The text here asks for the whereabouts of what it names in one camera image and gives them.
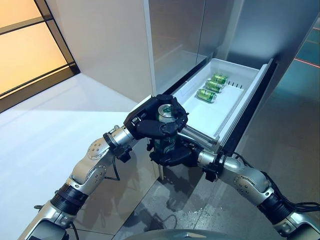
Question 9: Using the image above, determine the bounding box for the tall grey metal cabinet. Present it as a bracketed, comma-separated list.
[224, 0, 320, 161]

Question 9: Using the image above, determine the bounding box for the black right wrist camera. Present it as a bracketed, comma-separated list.
[204, 159, 222, 182]

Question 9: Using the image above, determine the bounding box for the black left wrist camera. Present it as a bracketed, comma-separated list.
[116, 146, 133, 164]

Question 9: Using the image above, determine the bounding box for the stainless steel fridge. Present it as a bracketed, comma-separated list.
[148, 0, 237, 185]

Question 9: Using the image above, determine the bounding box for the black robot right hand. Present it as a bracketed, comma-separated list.
[146, 134, 205, 168]

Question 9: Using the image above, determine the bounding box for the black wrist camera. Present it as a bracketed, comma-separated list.
[116, 146, 133, 164]
[204, 159, 222, 182]

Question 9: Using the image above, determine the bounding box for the green beer can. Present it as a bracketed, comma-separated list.
[204, 79, 225, 94]
[211, 72, 228, 85]
[195, 88, 218, 104]
[152, 103, 179, 155]

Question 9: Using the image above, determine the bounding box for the white fridge drawer steel front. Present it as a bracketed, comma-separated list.
[129, 57, 279, 158]

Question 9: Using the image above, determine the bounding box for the orange window with black frame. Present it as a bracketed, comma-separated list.
[0, 0, 81, 114]

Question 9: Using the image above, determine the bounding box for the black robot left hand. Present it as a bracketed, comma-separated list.
[123, 93, 190, 141]

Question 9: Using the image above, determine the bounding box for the white counter cabinet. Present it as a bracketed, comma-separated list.
[0, 73, 161, 240]

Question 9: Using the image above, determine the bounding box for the grey robot torso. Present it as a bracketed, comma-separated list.
[143, 228, 238, 240]

